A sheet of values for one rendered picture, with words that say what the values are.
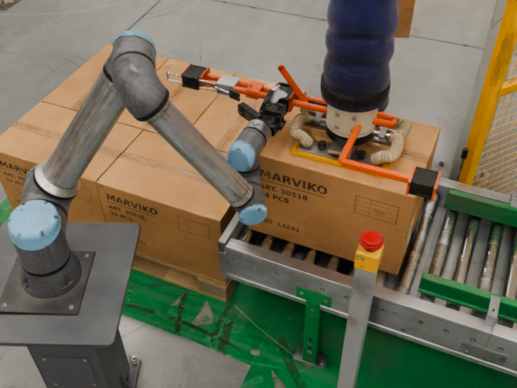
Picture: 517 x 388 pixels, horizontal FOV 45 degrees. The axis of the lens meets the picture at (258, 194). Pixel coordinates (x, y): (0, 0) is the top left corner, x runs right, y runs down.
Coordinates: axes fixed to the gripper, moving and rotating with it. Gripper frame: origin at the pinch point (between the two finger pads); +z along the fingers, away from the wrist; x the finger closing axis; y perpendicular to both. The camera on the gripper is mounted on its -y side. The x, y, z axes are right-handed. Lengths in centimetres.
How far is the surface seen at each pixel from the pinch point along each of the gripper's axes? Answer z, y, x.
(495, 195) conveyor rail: 33, 81, -50
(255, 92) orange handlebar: -3.2, -6.7, 1.5
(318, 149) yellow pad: -10.7, 19.7, -10.6
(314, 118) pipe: -1.4, 14.7, -5.3
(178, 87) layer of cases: 57, -79, -53
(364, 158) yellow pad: -9.7, 35.8, -10.2
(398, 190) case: -17, 50, -13
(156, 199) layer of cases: -18, -47, -52
